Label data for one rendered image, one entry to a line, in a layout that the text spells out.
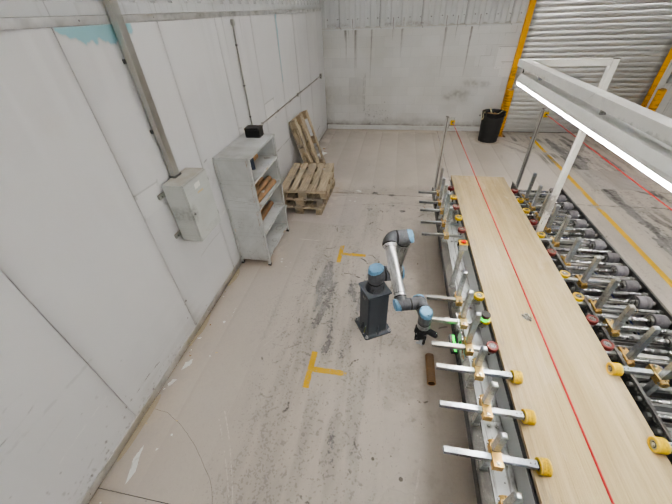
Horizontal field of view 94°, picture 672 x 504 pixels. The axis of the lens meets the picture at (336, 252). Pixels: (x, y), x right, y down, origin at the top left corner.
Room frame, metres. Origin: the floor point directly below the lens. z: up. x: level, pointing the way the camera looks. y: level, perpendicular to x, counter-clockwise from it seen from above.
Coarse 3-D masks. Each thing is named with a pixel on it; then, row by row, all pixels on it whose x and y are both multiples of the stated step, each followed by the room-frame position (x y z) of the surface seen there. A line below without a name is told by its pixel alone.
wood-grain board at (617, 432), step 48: (480, 192) 3.59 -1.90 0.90; (480, 240) 2.56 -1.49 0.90; (528, 240) 2.52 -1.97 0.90; (528, 288) 1.85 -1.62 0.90; (528, 336) 1.37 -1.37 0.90; (576, 336) 1.35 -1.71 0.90; (528, 384) 1.01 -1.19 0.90; (576, 384) 1.00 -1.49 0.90; (624, 384) 0.98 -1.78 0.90; (528, 432) 0.73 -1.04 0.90; (576, 432) 0.72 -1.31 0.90; (624, 432) 0.71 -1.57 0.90; (576, 480) 0.50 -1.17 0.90; (624, 480) 0.49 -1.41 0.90
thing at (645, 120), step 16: (528, 64) 2.66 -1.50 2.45; (544, 64) 2.81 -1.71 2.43; (560, 64) 2.78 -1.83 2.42; (576, 64) 2.76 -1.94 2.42; (592, 64) 2.74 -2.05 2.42; (608, 64) 2.72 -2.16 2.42; (560, 80) 2.05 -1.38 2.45; (576, 80) 1.96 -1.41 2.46; (608, 80) 2.71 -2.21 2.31; (576, 96) 1.80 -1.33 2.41; (592, 96) 1.65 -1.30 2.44; (608, 96) 1.57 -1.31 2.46; (608, 112) 1.47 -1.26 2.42; (624, 112) 1.37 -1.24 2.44; (640, 112) 1.29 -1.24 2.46; (656, 112) 1.28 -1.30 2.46; (640, 128) 1.23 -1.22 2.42; (656, 128) 1.15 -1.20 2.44; (576, 144) 2.71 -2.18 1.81; (560, 176) 2.73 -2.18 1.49; (544, 224) 2.71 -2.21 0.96
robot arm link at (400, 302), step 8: (392, 232) 2.03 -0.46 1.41; (384, 240) 1.98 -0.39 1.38; (392, 240) 2.07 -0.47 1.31; (384, 248) 1.96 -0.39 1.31; (392, 248) 1.91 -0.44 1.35; (392, 256) 1.84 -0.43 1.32; (392, 264) 1.78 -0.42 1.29; (392, 272) 1.73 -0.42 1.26; (400, 272) 1.73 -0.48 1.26; (392, 280) 1.68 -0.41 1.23; (400, 280) 1.66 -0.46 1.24; (400, 288) 1.60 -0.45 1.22; (400, 296) 1.54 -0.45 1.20; (400, 304) 1.49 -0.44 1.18; (408, 304) 1.49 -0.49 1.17
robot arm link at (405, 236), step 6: (402, 234) 2.01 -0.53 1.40; (408, 234) 2.01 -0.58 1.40; (402, 240) 1.99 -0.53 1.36; (408, 240) 1.99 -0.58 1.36; (402, 246) 2.02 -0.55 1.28; (408, 246) 2.05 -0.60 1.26; (402, 252) 2.05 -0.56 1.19; (402, 258) 2.09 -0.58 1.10; (402, 264) 2.15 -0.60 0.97; (402, 270) 2.19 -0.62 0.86; (402, 276) 2.18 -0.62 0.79
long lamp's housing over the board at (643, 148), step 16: (528, 80) 2.53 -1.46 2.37; (544, 80) 2.44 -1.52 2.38; (544, 96) 2.14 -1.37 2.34; (560, 96) 1.97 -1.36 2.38; (576, 112) 1.70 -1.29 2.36; (592, 112) 1.61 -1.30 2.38; (592, 128) 1.49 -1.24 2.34; (608, 128) 1.40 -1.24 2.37; (624, 128) 1.35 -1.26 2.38; (624, 144) 1.24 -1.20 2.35; (640, 144) 1.17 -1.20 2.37; (656, 144) 1.15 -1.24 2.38; (640, 160) 1.11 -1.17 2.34; (656, 160) 1.05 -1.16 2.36
